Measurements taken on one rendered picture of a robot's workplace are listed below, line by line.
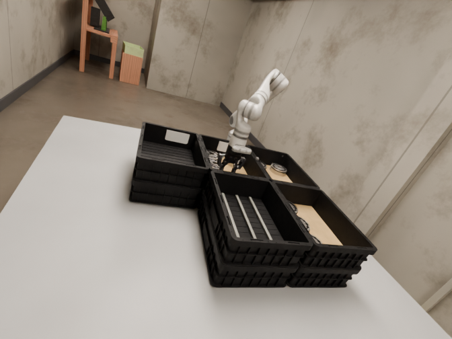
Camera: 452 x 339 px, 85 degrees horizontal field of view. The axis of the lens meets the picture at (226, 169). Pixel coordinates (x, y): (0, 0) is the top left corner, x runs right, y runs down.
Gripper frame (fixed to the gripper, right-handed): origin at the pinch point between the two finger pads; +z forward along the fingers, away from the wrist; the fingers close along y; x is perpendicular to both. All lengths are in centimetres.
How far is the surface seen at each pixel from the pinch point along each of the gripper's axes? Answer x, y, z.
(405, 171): -24, -167, -9
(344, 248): 51, -27, -4
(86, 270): 38, 53, 19
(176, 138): -31.0, 20.2, 0.5
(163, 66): -493, -19, 32
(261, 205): 17.1, -13.8, 5.5
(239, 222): 28.7, 2.1, 5.7
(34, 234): 24, 69, 19
